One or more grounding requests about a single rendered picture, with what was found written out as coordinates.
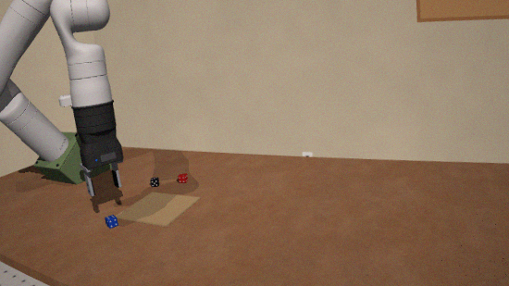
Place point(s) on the blue die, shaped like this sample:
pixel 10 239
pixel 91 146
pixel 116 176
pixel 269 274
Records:
pixel 111 221

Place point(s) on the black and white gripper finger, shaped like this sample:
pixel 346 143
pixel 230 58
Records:
pixel 89 182
pixel 115 173

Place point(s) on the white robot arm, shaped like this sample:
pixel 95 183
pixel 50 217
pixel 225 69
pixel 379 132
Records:
pixel 20 25

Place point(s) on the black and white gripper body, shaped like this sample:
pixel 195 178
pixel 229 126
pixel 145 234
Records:
pixel 92 105

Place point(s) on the red die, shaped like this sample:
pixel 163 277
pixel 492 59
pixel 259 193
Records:
pixel 183 178

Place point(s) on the tan flat mat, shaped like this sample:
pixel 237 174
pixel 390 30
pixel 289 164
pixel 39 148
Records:
pixel 158 209

